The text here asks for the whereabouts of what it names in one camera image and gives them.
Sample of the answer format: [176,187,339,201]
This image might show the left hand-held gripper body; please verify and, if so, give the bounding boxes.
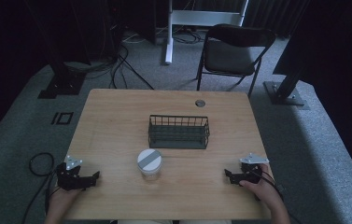
[55,154,92,191]

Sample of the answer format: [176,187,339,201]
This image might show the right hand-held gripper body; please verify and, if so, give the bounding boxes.
[234,152,270,185]

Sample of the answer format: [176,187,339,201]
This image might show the clear jar with white lid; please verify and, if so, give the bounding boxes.
[136,148,163,181]

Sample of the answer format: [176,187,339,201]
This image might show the dark wire basket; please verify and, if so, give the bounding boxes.
[148,114,211,150]

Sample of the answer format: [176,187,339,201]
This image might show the person's left hand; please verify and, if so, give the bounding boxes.
[48,186,83,218]

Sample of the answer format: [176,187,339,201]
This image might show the person's right hand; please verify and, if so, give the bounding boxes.
[238,162,283,207]

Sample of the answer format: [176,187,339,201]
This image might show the black metal stand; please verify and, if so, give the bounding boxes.
[262,0,311,110]
[23,0,92,100]

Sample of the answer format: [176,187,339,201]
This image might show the black folding chair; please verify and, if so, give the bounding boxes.
[195,23,276,98]

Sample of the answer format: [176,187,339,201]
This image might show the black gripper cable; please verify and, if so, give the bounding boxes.
[251,169,303,224]
[21,151,60,224]

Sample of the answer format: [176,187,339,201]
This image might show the black floor cables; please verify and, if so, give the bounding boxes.
[64,27,207,91]

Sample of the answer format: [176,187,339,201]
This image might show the white desk frame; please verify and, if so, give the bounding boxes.
[164,0,250,65]

